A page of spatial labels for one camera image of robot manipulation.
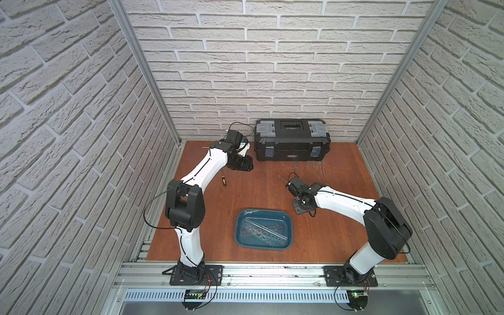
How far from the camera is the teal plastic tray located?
83 cm

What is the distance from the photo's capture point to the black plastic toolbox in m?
1.00

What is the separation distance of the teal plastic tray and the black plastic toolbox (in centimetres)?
32
